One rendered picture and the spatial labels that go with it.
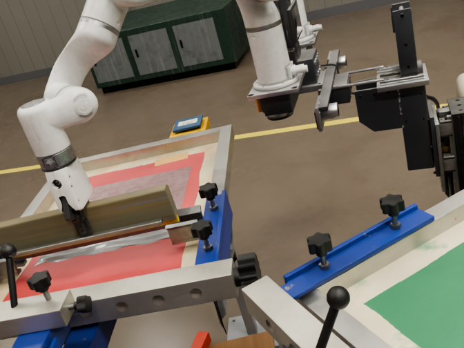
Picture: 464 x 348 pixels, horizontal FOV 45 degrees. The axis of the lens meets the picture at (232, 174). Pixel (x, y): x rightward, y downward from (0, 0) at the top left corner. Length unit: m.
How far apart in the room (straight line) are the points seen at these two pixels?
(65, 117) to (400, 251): 0.69
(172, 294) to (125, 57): 5.79
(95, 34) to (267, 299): 0.64
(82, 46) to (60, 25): 7.79
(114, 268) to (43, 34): 8.06
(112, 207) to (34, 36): 8.15
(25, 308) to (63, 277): 0.31
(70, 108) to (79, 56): 0.14
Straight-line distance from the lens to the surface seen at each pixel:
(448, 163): 1.81
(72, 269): 1.33
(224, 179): 1.40
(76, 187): 1.20
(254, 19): 1.46
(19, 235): 1.32
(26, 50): 9.44
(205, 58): 6.35
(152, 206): 1.19
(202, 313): 2.62
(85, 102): 1.16
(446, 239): 1.10
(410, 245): 1.07
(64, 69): 1.26
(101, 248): 1.36
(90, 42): 1.20
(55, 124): 1.16
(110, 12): 1.20
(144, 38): 6.52
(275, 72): 1.48
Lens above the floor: 1.58
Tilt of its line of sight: 25 degrees down
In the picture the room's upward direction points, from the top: 16 degrees counter-clockwise
